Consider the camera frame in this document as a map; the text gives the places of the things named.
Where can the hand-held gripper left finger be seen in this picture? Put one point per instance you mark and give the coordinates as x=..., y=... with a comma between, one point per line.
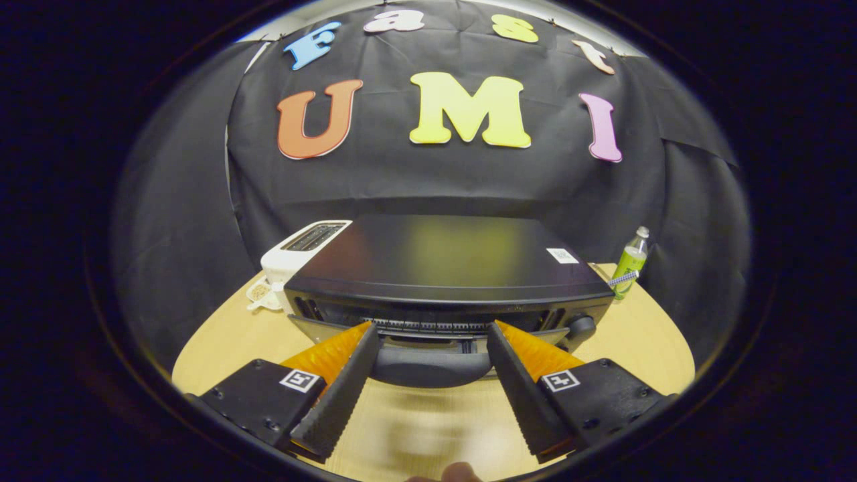
x=341, y=395

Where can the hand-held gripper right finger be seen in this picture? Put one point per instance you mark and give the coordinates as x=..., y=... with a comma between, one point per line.
x=519, y=395

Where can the black toaster oven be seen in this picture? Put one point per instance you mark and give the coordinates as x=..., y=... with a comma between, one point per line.
x=442, y=254

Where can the white slot toaster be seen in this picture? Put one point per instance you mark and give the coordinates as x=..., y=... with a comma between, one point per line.
x=281, y=264

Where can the small white dish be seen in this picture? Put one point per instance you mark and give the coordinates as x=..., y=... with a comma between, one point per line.
x=260, y=292

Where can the striped drinking straw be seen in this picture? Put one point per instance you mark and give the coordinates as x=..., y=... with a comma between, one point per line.
x=624, y=278

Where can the green plastic bottle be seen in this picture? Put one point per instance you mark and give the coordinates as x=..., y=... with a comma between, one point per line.
x=628, y=264

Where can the black backdrop cloth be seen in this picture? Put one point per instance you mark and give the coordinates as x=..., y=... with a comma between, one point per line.
x=402, y=181

